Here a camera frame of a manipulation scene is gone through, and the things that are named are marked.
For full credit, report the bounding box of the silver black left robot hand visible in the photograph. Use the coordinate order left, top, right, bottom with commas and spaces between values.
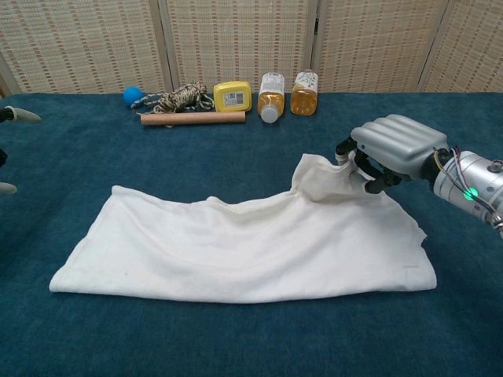
0, 104, 43, 196

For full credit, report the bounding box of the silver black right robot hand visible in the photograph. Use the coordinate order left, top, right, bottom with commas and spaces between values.
336, 114, 450, 194

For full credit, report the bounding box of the white T-shirt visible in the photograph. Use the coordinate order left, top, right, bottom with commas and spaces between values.
49, 153, 438, 304

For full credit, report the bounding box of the woven bamboo screen panel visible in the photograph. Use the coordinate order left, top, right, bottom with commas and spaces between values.
312, 0, 453, 93
418, 0, 503, 93
159, 0, 321, 93
0, 0, 176, 96

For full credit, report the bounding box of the tea bottle with floral label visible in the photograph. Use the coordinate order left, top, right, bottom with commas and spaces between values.
289, 69, 320, 116

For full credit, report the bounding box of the blue ball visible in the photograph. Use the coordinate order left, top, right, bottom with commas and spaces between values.
123, 86, 145, 106

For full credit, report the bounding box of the tea bottle with white label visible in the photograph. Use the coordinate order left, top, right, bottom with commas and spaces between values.
257, 71, 287, 124

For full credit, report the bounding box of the blue carpet table cover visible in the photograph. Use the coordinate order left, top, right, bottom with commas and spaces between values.
0, 90, 503, 377

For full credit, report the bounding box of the wooden rolling pin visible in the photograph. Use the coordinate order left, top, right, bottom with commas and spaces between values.
140, 111, 247, 127

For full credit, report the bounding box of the yellow plastic box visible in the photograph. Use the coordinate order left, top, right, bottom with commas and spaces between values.
213, 81, 252, 112

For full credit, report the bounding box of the beige braided rope bundle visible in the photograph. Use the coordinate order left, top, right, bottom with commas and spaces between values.
130, 81, 215, 129

